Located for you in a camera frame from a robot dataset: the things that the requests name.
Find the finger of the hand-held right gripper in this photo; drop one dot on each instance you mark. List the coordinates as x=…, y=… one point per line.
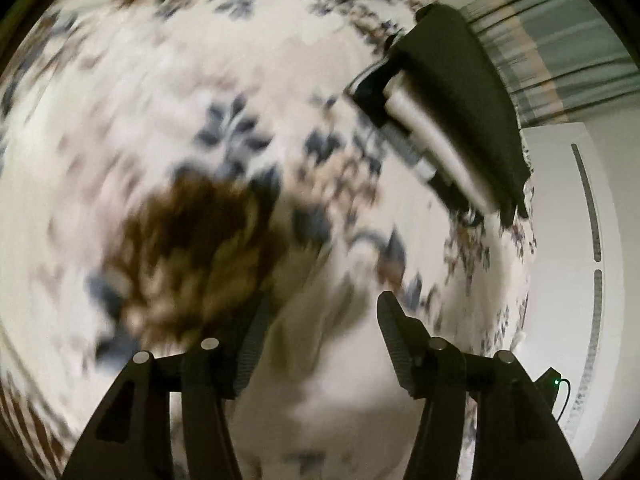
x=370, y=92

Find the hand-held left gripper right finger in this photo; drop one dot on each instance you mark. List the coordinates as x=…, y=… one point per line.
x=396, y=342

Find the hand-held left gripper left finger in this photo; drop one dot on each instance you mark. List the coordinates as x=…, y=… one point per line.
x=249, y=347

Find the dark cloth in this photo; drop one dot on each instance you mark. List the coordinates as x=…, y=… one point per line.
x=460, y=75

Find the brown patterned cloth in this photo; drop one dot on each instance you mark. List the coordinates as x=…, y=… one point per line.
x=195, y=255

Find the striped curtain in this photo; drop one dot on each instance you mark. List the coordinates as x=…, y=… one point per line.
x=550, y=50

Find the black device with green light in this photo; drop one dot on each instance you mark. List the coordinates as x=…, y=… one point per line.
x=547, y=385

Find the white appliance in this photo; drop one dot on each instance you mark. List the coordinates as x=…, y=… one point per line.
x=555, y=260

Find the white floral blanket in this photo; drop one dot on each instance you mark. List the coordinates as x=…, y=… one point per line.
x=150, y=85

